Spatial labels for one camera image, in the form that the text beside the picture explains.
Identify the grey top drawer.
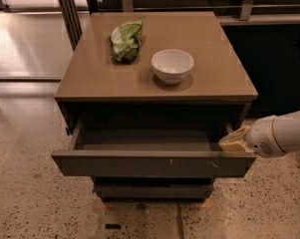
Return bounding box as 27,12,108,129
52,119,256,178

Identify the white ceramic bowl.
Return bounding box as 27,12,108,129
151,49,194,85

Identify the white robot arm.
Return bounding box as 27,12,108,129
218,111,300,158

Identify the green chip bag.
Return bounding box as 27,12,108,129
110,17,145,64

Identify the grey drawer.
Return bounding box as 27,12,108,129
94,183,213,199
52,119,256,178

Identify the brown drawer cabinet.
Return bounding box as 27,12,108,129
55,12,257,187

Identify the grey bottom drawer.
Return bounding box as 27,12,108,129
94,183,213,199

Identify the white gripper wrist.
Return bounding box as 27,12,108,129
218,116,285,158

